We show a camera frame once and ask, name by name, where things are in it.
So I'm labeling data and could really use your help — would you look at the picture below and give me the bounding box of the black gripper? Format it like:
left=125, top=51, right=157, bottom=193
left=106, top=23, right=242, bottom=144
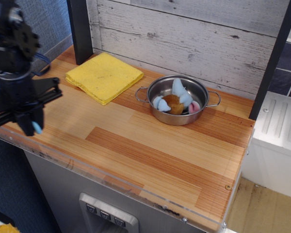
left=0, top=72, right=62, bottom=136

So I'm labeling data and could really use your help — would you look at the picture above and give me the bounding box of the dark right shelf post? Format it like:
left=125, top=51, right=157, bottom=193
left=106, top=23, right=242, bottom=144
left=249, top=0, right=291, bottom=120

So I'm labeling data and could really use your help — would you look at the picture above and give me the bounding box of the folded yellow cloth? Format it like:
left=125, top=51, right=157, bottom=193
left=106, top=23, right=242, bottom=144
left=65, top=52, right=144, bottom=105

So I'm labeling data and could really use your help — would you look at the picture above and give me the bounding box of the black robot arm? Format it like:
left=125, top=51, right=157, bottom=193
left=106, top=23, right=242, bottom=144
left=0, top=0, right=62, bottom=136

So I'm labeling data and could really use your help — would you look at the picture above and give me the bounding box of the white ribbed cabinet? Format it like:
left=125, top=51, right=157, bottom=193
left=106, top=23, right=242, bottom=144
left=242, top=92, right=291, bottom=197

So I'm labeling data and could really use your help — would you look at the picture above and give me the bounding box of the blue plush toy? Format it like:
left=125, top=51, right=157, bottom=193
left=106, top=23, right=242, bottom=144
left=152, top=78, right=201, bottom=115

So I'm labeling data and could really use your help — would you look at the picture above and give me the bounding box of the dark shelf post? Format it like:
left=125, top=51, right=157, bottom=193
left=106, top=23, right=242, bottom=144
left=66, top=0, right=93, bottom=65
left=249, top=0, right=291, bottom=120

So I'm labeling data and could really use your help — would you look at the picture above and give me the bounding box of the clear acrylic table edge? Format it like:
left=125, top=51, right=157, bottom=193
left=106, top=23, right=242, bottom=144
left=0, top=126, right=230, bottom=230

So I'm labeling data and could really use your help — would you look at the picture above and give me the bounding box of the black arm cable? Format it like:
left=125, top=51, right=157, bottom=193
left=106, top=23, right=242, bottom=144
left=30, top=52, right=51, bottom=76

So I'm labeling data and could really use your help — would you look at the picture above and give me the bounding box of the grey cabinet with buttons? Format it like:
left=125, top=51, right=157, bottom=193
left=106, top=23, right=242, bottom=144
left=25, top=149, right=224, bottom=233

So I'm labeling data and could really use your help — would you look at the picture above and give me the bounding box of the small steel pot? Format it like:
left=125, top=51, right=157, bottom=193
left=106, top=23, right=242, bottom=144
left=135, top=75, right=221, bottom=126

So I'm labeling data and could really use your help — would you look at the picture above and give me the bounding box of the light blue dish brush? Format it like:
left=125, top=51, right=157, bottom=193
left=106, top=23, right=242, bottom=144
left=32, top=121, right=43, bottom=134

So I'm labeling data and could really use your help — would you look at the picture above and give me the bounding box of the dark left shelf post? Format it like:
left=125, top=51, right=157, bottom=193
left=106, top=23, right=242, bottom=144
left=66, top=0, right=93, bottom=65

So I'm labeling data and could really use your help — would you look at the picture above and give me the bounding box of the yellow object at corner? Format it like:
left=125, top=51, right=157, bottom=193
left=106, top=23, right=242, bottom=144
left=0, top=221, right=20, bottom=233

